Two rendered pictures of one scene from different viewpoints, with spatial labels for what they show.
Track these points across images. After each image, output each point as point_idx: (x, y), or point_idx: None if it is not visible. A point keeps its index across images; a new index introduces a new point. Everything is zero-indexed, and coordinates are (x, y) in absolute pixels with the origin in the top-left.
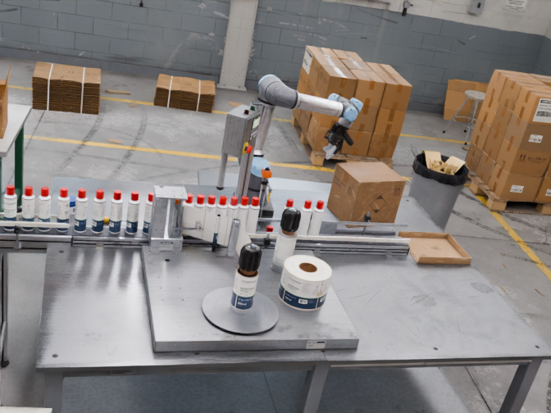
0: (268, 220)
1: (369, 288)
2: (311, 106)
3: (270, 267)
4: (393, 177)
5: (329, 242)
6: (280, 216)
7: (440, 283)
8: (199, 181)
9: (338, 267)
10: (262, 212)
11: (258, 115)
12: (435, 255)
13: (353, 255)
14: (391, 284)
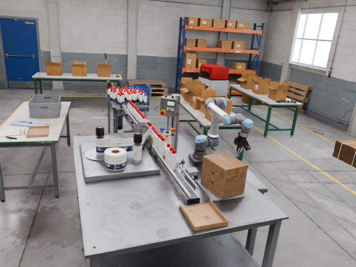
0: None
1: (140, 188)
2: (212, 111)
3: None
4: (225, 166)
5: (171, 174)
6: (198, 168)
7: (158, 214)
8: (215, 150)
9: (156, 180)
10: (192, 160)
11: (173, 100)
12: (195, 216)
13: (172, 186)
14: (147, 195)
